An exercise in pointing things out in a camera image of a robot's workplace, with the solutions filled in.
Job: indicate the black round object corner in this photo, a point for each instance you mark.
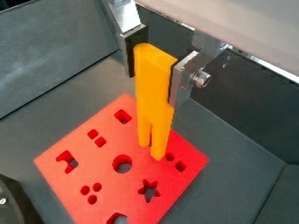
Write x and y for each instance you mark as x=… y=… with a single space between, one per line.
x=16 y=207

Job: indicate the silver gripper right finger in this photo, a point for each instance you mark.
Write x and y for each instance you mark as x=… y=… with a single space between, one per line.
x=187 y=70

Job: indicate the yellow two-pronged peg object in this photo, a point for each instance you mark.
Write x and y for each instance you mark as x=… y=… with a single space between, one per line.
x=155 y=112

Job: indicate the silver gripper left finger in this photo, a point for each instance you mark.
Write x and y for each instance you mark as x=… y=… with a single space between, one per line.
x=131 y=32

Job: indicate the red shape-sorting board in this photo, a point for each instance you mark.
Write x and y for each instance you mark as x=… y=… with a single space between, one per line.
x=104 y=175

